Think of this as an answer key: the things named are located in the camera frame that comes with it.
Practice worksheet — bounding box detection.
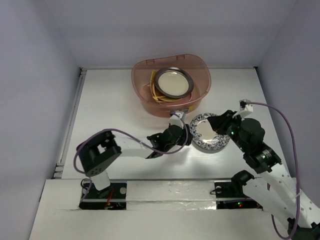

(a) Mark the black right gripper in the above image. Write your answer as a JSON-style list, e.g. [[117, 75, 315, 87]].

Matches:
[[207, 108, 248, 152]]

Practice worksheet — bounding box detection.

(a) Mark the blue floral ceramic plate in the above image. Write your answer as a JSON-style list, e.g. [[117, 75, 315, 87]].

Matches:
[[189, 113, 230, 151]]

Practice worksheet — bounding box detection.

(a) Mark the orange woven fan-shaped plate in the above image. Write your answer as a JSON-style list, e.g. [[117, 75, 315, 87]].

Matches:
[[149, 70, 170, 103]]

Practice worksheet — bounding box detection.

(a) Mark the brown rimmed cream plate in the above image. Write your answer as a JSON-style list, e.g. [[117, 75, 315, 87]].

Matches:
[[153, 67, 194, 99]]

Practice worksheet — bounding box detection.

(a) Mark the pink round plate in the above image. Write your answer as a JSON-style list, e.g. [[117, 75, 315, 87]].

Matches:
[[163, 93, 193, 105]]

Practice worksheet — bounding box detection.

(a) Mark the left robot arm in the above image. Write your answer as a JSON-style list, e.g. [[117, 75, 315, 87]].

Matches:
[[73, 124, 193, 200]]

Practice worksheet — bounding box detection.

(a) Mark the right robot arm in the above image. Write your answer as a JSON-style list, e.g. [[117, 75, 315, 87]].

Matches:
[[207, 110, 320, 240]]

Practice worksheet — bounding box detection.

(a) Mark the pink translucent plastic bin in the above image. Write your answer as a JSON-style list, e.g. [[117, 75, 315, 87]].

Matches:
[[131, 54, 212, 118]]

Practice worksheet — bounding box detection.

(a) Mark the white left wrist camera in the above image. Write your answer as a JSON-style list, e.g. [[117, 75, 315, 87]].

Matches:
[[169, 111, 186, 129]]

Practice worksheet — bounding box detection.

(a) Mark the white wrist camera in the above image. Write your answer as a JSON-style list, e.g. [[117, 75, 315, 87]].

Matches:
[[169, 111, 186, 129], [232, 99, 254, 119]]

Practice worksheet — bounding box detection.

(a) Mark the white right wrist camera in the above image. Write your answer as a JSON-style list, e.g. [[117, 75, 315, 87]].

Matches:
[[232, 99, 254, 119]]

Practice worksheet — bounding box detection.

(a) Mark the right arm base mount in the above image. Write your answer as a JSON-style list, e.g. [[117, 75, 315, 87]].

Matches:
[[209, 181, 263, 210]]

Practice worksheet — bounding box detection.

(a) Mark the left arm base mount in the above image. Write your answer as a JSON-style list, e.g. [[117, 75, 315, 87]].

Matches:
[[79, 181, 127, 210]]

